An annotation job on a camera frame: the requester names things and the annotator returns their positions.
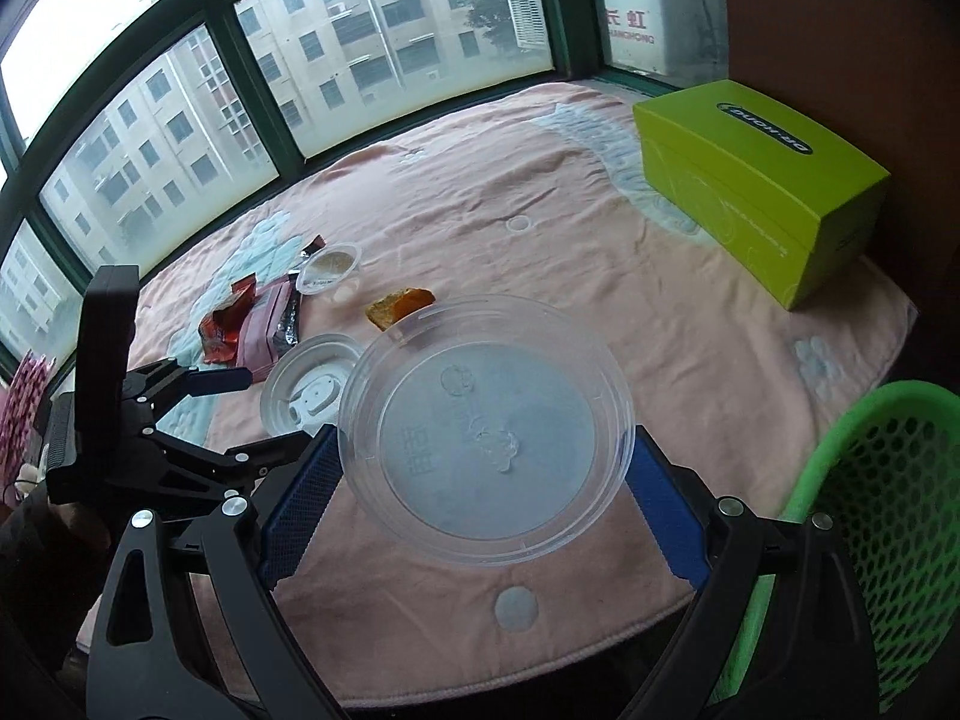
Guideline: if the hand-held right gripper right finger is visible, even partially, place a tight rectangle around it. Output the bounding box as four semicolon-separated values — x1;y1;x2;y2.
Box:
626;426;880;720

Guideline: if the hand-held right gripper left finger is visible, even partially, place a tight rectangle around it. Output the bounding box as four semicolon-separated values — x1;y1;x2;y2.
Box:
86;426;346;720

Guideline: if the small clear cup with residue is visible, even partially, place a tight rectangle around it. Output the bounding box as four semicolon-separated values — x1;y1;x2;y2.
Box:
295;241;365;299

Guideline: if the brown wooden panel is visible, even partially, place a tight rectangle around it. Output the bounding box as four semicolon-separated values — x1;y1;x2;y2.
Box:
712;0;960;256

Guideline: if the large clear round lid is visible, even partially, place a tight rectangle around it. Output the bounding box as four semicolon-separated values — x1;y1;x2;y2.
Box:
337;292;638;563

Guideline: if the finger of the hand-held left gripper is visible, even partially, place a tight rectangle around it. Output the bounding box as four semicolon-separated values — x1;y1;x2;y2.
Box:
124;360;253;428
142;431;310;511

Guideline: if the green plastic mesh basket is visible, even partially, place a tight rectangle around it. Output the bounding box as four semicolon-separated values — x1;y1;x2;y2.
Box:
709;381;960;720

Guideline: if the dark green window frame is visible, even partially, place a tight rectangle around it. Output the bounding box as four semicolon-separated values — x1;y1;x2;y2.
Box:
0;0;721;391

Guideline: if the pink foil packet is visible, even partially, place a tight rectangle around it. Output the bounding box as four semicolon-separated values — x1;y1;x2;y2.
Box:
238;276;302;382

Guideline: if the pink patterned cloth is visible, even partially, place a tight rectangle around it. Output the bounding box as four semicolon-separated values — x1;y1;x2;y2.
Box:
0;351;55;481

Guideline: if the green cardboard box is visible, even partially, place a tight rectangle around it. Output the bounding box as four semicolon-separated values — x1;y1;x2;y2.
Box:
632;79;892;311

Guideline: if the orange food scrap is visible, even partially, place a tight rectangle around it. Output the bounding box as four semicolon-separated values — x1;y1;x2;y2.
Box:
365;286;437;332

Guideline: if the pink printed blanket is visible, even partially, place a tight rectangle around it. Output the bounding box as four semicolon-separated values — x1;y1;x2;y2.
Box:
75;81;917;698

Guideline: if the white round plastic lid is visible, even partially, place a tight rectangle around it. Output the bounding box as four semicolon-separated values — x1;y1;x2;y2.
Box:
260;334;362;437

